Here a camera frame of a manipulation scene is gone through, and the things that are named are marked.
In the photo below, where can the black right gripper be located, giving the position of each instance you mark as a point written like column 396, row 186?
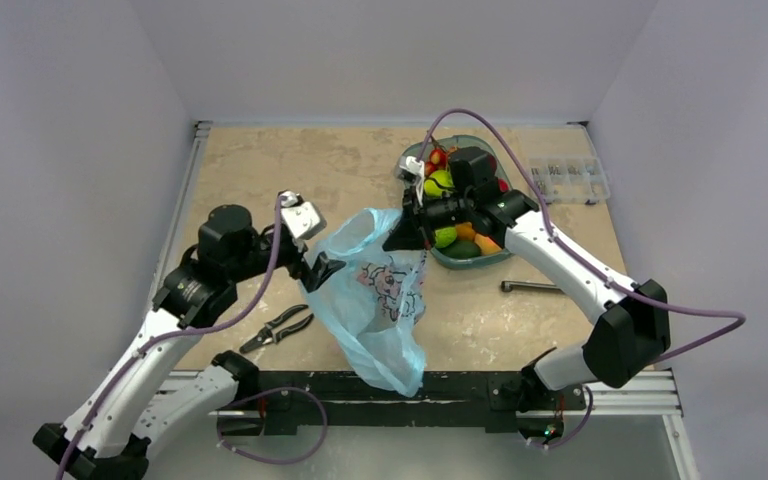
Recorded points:
column 414, row 217

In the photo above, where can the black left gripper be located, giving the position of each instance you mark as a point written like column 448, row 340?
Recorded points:
column 299, row 268

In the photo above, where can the light blue plastic bag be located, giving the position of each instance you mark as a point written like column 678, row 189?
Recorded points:
column 372, row 304

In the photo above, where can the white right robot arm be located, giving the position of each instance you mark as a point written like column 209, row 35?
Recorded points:
column 630, row 328

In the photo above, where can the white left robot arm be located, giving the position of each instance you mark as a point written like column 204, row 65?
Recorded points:
column 119, row 429

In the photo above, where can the light green bumpy fake fruit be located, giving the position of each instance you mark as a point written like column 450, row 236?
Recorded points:
column 444, row 237

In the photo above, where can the dark green fake avocado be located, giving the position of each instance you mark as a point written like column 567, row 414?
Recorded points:
column 461, row 250

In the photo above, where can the orange fake mandarin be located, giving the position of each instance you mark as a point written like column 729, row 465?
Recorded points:
column 465, row 232

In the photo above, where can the green fake pear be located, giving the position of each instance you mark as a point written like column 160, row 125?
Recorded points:
column 438, row 184

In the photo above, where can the fake peach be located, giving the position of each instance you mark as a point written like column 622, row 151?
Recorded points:
column 486, row 245

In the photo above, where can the teal plastic fruit basket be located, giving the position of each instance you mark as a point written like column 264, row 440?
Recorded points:
column 449, row 144

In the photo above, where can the clear plastic screw box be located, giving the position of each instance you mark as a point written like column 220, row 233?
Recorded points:
column 576, row 180

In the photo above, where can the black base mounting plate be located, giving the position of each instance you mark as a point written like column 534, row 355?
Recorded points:
column 494, row 401

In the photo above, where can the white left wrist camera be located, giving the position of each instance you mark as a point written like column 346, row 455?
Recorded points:
column 302, row 218

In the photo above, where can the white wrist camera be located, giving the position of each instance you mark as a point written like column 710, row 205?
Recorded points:
column 411, row 171
column 302, row 218

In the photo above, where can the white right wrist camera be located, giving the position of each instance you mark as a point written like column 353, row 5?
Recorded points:
column 411, row 171

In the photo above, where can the black handled pliers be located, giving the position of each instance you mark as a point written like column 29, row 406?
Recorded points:
column 276, row 330

